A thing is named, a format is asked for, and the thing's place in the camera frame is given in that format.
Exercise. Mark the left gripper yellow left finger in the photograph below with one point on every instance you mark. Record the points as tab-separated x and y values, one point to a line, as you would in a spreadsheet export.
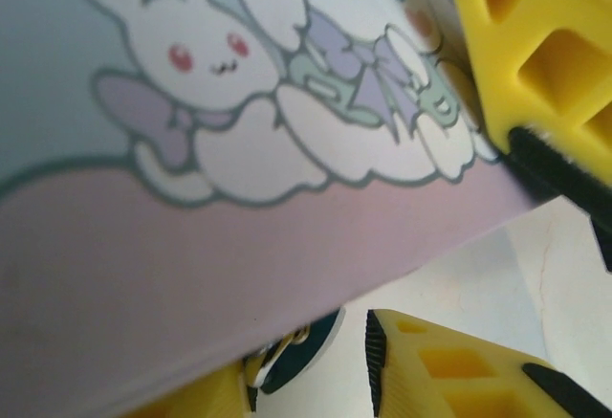
205	396

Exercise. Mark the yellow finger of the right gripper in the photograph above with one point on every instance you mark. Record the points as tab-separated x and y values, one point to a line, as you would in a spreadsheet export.
606	241
550	54

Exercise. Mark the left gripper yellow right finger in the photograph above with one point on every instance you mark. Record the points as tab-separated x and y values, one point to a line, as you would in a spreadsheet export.
454	380

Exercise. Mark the pastel cartoon tin box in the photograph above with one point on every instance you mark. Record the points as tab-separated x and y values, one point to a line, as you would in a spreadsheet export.
191	246

